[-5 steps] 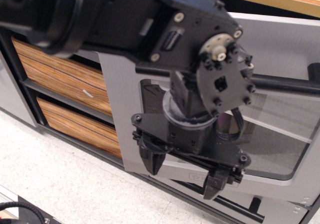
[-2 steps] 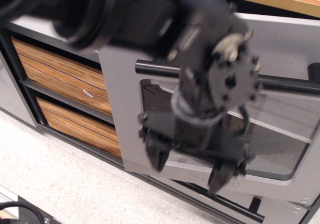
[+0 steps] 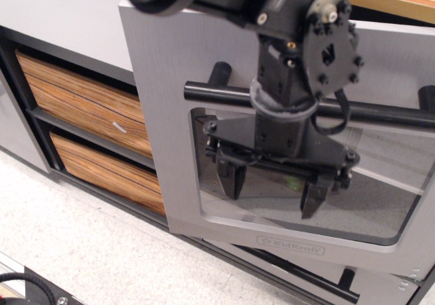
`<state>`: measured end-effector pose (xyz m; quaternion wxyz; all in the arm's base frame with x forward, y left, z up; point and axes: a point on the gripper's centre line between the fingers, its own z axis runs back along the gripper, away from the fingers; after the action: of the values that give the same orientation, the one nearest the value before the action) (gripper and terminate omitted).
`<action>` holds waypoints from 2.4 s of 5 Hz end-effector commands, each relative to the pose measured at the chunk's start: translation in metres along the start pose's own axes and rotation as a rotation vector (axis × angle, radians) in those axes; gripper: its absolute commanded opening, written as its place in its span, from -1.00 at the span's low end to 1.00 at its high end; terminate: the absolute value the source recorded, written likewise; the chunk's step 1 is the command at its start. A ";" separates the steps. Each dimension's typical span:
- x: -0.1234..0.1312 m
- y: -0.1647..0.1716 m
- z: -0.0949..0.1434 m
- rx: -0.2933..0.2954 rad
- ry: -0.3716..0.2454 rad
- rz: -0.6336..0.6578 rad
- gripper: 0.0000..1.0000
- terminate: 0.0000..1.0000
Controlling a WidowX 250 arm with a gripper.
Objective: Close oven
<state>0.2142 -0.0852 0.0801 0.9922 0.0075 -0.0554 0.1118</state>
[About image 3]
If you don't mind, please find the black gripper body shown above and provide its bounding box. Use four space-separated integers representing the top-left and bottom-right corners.
203 114 360 192

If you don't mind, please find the black drawer handle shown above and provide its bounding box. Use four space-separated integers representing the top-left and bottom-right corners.
234 245 360 304

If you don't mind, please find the lower wood pattern storage bin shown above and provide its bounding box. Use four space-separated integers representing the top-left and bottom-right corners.
50 132 166 216

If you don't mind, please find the grey drawer under oven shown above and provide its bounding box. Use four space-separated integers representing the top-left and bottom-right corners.
207 240 419 304

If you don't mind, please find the upper wood pattern storage bin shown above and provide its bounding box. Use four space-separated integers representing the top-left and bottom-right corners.
15 48 152 158

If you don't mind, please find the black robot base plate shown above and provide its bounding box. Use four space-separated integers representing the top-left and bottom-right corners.
1 267 86 304

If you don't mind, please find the green toy ball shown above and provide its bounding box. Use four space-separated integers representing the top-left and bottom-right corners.
285 176 305 192

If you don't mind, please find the wood pattern storage bin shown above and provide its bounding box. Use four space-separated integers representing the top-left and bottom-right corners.
15 48 152 158
50 132 166 216

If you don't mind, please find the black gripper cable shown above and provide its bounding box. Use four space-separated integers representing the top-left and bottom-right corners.
311 89 351 137

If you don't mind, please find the grey toy kitchen cabinet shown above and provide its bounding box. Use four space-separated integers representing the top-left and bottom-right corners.
1 0 434 304

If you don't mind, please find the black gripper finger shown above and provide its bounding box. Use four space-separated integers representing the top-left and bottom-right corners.
216 149 247 200
300 180 330 219

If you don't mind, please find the black oven door handle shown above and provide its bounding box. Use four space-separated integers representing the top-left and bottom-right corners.
184 62 434 133

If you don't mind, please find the grey toy oven door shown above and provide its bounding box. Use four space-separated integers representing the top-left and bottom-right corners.
119 1 434 280

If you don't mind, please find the black braided cable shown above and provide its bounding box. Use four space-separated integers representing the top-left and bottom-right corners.
0 272 59 305

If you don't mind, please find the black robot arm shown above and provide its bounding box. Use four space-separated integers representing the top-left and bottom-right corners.
129 0 364 219

